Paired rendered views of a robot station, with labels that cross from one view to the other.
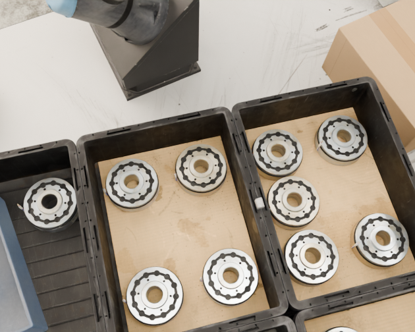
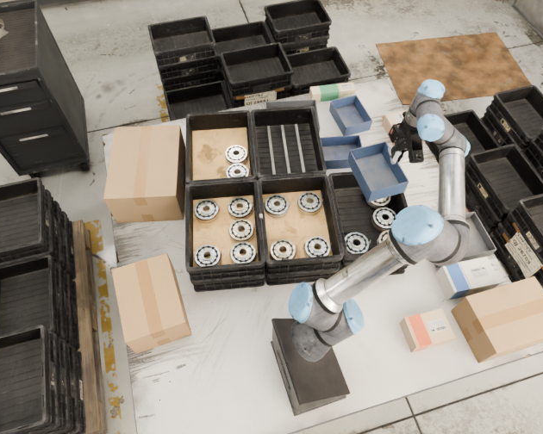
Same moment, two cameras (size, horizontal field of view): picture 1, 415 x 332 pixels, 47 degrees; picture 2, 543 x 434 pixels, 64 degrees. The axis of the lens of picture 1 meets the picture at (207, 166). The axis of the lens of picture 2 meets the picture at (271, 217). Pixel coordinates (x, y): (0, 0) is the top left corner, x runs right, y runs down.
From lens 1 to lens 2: 132 cm
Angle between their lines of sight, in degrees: 53
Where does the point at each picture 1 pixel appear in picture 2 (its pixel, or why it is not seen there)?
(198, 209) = (286, 236)
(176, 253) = (298, 220)
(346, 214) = (216, 226)
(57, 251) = (352, 227)
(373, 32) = (165, 316)
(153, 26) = not seen: hidden behind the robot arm
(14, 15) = not seen: outside the picture
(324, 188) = (222, 238)
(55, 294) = (352, 212)
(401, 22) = (145, 320)
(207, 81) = (267, 334)
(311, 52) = (194, 347)
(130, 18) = not seen: hidden behind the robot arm
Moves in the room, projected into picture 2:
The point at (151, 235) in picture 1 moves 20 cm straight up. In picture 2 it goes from (309, 228) to (314, 202)
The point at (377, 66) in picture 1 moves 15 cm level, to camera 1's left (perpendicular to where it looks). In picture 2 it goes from (172, 293) to (211, 300)
